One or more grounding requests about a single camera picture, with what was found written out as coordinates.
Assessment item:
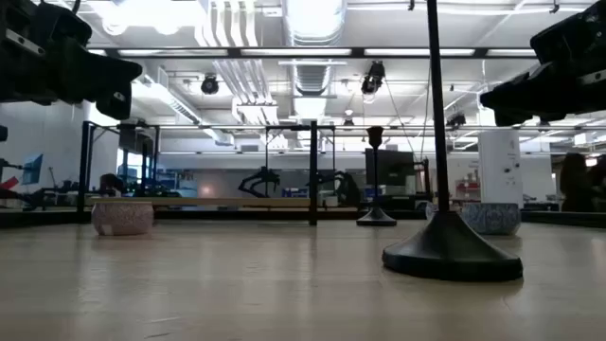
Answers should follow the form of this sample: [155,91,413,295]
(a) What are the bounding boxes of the short black candlestick holder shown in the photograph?
[356,126,398,227]

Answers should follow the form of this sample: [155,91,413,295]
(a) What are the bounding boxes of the tall black candlestick holder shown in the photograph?
[382,0,524,283]

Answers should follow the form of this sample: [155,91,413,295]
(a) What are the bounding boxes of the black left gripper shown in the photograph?
[0,0,144,121]

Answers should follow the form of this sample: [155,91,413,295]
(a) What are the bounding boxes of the person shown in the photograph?
[560,152,594,213]

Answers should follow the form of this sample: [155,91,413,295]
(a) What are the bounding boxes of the black table frame rail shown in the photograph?
[0,207,606,229]

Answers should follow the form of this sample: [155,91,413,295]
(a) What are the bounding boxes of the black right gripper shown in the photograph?
[479,0,606,128]

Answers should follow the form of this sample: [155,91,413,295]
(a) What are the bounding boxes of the pink patterned candle tin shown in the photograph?
[91,201,155,237]

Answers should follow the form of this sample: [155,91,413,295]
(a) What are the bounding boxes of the wooden shelf with black frame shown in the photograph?
[77,120,361,227]

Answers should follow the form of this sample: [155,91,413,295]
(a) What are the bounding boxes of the white speckled candle tin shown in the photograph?
[424,202,463,223]

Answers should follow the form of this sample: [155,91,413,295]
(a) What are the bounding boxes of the blue patterned candle tin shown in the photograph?
[461,202,522,237]

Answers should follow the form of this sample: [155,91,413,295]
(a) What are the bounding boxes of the black monitor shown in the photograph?
[365,148,417,196]

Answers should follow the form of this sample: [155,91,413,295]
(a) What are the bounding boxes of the blue-lit monitor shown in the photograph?
[21,153,44,186]

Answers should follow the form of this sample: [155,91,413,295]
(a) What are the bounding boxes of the white round pillar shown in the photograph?
[477,123,525,208]

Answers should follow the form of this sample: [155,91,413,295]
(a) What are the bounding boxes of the black overhead frame bar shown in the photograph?
[87,45,539,60]

